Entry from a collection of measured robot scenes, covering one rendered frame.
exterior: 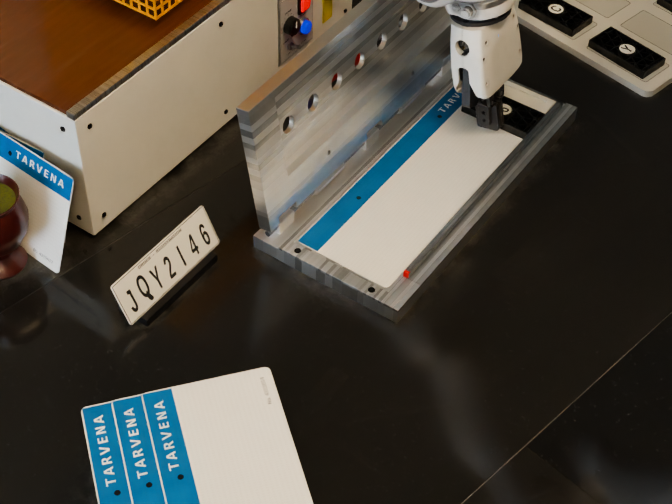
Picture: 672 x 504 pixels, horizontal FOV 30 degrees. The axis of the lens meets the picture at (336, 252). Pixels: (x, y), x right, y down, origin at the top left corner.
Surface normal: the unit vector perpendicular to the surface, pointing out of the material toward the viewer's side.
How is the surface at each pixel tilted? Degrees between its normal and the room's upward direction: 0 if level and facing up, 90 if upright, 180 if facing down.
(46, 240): 69
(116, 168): 90
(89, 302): 0
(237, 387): 0
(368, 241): 0
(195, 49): 90
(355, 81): 81
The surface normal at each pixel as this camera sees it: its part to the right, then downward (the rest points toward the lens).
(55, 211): -0.58, 0.28
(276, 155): 0.81, 0.32
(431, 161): 0.02, -0.69
